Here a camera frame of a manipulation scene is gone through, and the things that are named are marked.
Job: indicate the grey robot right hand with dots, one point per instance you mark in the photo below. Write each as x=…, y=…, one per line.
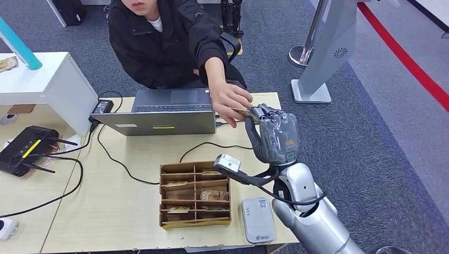
x=279, y=140

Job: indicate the person's left hand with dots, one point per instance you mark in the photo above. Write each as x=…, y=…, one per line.
x=228, y=100

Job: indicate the person's ID card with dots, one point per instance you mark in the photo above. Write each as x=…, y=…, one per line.
x=245, y=113

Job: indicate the person's left forearm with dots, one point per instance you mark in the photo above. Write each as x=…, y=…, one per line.
x=214, y=66

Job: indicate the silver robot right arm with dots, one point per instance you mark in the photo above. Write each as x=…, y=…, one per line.
x=315, y=224

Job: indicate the white card reader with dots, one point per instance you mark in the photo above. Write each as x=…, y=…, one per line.
x=258, y=221

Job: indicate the large patterned key card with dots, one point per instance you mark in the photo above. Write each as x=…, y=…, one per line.
x=214, y=195

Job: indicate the person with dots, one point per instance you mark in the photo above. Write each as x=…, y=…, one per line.
x=158, y=45

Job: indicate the wooden card organizer box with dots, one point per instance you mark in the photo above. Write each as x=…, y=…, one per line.
x=177, y=195

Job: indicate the patterned card on shelf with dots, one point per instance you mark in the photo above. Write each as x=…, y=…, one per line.
x=7, y=64

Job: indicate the black office chair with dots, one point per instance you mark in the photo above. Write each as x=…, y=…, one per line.
x=233, y=42

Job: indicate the grey laptop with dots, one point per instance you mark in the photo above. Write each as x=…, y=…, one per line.
x=159, y=122

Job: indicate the black equipment stand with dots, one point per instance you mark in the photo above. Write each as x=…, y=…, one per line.
x=231, y=17

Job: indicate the grey kiosk stand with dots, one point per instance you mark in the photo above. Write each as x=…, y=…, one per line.
x=329, y=52

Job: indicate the black laptop power adapter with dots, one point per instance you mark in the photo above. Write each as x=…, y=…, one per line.
x=102, y=106

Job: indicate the white paper sheet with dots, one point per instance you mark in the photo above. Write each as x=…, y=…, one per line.
x=73, y=140

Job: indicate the black cabinet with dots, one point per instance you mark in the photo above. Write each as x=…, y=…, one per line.
x=70, y=10

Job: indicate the white desk shelf riser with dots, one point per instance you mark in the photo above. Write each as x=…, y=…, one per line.
x=45, y=80

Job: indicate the white table leg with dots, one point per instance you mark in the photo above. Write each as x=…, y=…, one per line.
x=57, y=12

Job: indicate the brown cardboard piece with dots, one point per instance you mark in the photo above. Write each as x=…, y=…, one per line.
x=21, y=108

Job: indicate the white furniture panel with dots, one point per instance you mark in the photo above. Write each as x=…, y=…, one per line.
x=438, y=7

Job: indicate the black router with antennas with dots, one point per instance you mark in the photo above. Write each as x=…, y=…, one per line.
x=22, y=150

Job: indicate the teal cylinder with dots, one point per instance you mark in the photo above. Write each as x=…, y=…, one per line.
x=19, y=45

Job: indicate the grey round desk grommet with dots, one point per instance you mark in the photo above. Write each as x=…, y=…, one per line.
x=8, y=119

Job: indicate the white power strip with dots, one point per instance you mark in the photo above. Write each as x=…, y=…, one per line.
x=7, y=228

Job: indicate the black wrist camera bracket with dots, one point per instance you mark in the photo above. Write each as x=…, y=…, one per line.
x=252, y=180

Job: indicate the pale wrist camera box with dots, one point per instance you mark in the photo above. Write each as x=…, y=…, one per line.
x=227, y=163

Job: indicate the chrome stanchion post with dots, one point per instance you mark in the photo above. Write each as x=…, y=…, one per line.
x=301, y=54

